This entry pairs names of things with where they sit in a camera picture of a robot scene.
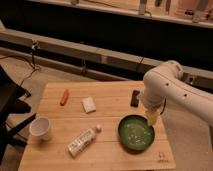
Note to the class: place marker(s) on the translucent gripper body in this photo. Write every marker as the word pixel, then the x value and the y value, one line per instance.
pixel 152 113

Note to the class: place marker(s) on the white sponge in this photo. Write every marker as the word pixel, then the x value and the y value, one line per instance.
pixel 88 105

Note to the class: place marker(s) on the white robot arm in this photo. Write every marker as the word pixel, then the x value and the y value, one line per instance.
pixel 165 82

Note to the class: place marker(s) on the green ceramic bowl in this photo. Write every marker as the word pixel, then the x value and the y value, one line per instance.
pixel 135 134

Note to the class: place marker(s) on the black rectangular block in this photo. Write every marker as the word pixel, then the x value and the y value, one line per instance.
pixel 134 99

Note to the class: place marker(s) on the white plastic bottle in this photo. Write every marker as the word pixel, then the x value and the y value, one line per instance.
pixel 77 145

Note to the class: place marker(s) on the orange carrot toy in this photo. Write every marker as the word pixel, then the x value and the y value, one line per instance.
pixel 64 97

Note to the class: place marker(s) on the white cup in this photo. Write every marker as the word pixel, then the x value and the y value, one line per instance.
pixel 41 128

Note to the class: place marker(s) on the black chair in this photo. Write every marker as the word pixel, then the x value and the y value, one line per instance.
pixel 10 103

